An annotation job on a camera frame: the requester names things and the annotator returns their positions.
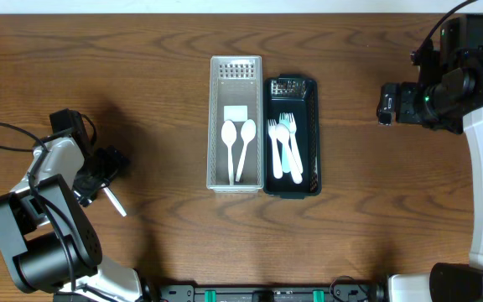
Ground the pale blue plastic fork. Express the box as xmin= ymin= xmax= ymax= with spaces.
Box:
xmin=279 ymin=112 xmax=291 ymax=174

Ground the black plastic mesh basket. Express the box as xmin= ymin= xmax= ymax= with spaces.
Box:
xmin=263 ymin=74 xmax=322 ymax=199

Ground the white label in basket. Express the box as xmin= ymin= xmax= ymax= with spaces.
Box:
xmin=223 ymin=105 xmax=248 ymax=122

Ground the white plastic fork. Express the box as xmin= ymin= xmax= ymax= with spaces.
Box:
xmin=288 ymin=113 xmax=304 ymax=174
xmin=267 ymin=119 xmax=283 ymax=180

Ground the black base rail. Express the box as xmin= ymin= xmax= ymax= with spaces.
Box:
xmin=52 ymin=280 xmax=389 ymax=302

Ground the clear plastic mesh basket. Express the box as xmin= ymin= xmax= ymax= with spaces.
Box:
xmin=206 ymin=55 xmax=263 ymax=193

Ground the white plastic spoon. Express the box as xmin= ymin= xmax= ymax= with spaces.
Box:
xmin=236 ymin=119 xmax=257 ymax=182
xmin=276 ymin=123 xmax=303 ymax=185
xmin=102 ymin=187 xmax=127 ymax=216

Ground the white plastic spoon angled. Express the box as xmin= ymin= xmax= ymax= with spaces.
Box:
xmin=221 ymin=120 xmax=237 ymax=185

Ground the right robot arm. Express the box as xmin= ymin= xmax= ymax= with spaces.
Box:
xmin=377 ymin=13 xmax=483 ymax=302

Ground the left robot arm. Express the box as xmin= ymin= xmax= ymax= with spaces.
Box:
xmin=0 ymin=109 xmax=154 ymax=301

